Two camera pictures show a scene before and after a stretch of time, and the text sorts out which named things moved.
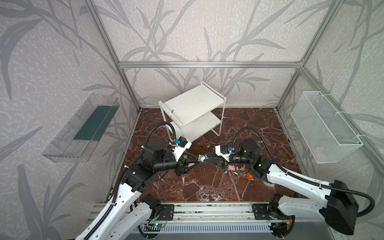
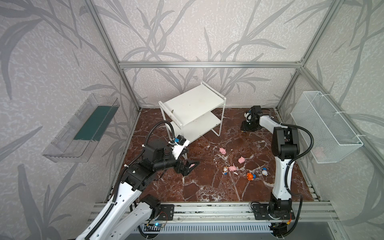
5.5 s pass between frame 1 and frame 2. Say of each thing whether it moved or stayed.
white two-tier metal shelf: stayed
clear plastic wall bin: stayed
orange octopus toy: stayed
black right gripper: moved
